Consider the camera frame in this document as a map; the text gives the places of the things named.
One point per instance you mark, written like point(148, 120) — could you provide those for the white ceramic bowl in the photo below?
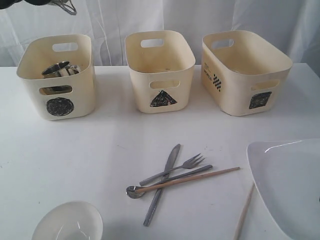
point(74, 220)

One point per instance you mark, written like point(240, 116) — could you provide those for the wooden chopstick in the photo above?
point(242, 218)
point(187, 179)

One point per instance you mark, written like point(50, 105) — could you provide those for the cream bin with circle mark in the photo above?
point(47, 51)

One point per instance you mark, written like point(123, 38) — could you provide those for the white curtain backdrop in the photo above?
point(293, 26)

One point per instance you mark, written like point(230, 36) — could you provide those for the cream bin with triangle mark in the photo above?
point(161, 67)

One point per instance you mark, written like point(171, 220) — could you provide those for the steel spoon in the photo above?
point(130, 190)

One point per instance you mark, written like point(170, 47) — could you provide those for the steel fork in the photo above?
point(188, 164)

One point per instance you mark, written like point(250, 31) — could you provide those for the cream bin with square mark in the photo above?
point(242, 71)

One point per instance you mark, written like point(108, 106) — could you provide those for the white square plate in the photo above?
point(287, 177)

